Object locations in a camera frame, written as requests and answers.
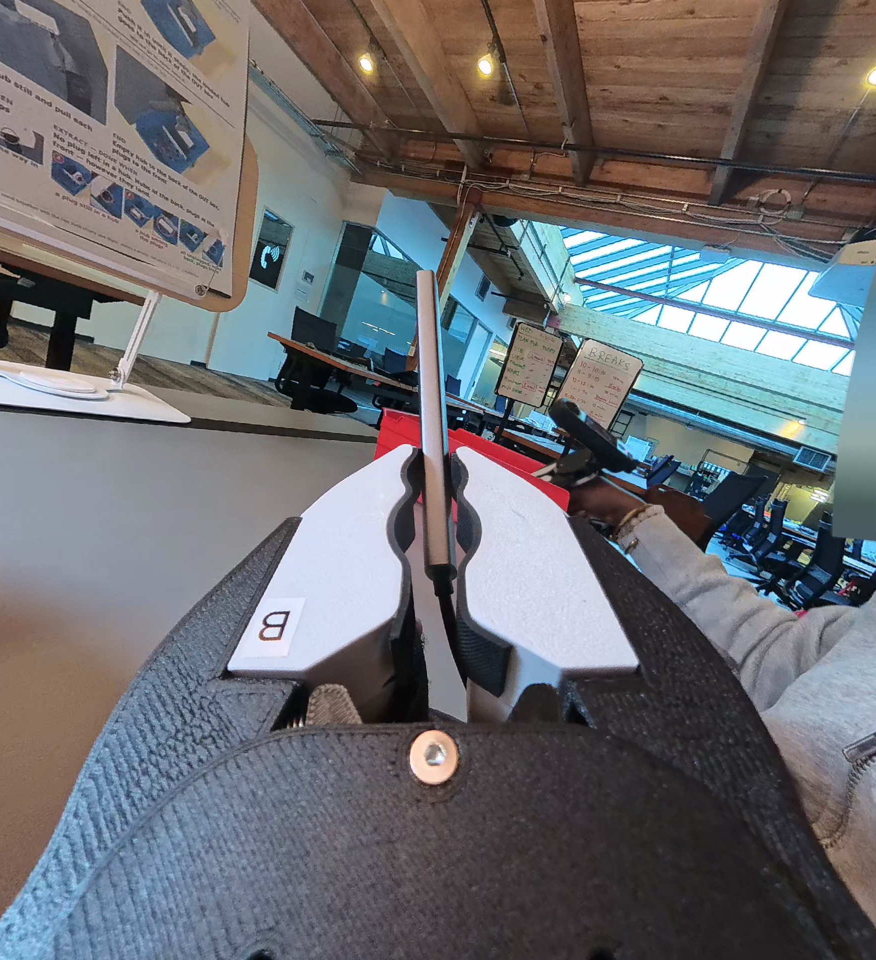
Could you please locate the red plastic bin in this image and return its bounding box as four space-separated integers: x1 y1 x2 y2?
374 407 574 519

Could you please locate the grey usb hub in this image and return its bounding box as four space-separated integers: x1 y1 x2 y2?
415 270 458 580

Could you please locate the wooden office desk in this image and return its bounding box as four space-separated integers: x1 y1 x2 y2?
267 330 418 410

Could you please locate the black office chair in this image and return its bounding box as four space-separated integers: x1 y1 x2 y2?
276 352 360 415

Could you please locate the black phone icon sign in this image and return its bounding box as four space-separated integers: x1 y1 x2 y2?
249 210 294 292

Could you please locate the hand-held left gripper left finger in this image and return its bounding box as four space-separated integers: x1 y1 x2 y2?
225 444 428 725

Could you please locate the person's right hand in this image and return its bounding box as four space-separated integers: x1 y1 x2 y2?
569 480 636 537

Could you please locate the row of black office chairs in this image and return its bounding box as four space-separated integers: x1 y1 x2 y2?
704 471 876 612

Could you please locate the thin black hub cable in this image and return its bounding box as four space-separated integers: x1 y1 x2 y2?
429 570 471 687

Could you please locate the white poster stand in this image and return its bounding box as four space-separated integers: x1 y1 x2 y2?
0 225 193 426

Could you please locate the gold beaded bracelet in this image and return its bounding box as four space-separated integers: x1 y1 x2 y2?
612 504 666 556

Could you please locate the person's right forearm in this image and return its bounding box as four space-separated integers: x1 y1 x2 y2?
618 506 876 714

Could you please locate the whiteboard with black writing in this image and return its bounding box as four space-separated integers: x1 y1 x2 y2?
554 337 645 432

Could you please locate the instruction poster board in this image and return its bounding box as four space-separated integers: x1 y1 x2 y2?
0 0 261 312

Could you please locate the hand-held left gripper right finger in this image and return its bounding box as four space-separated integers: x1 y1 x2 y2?
449 446 642 725

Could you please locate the black monitor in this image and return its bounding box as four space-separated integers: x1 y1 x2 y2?
291 306 339 354

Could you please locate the whiteboard with coloured writing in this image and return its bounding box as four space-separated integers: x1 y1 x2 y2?
494 321 563 410

